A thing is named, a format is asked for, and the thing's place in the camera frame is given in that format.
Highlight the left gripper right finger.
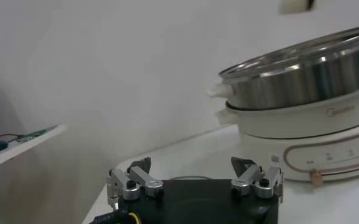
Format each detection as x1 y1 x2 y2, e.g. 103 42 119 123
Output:
230 156 285 204

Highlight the white side table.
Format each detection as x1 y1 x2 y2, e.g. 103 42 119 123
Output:
0 124 68 173

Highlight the stainless steel steamer basket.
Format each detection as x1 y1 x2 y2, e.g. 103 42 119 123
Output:
206 24 359 111

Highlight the white electric cooker base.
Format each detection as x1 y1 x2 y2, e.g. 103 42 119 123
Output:
215 85 359 187

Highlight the green handled tool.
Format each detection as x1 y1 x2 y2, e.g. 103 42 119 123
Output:
16 125 58 143

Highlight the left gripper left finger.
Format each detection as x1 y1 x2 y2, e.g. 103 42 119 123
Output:
105 156 165 211

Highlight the black looped cable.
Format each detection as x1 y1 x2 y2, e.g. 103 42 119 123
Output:
0 133 24 144

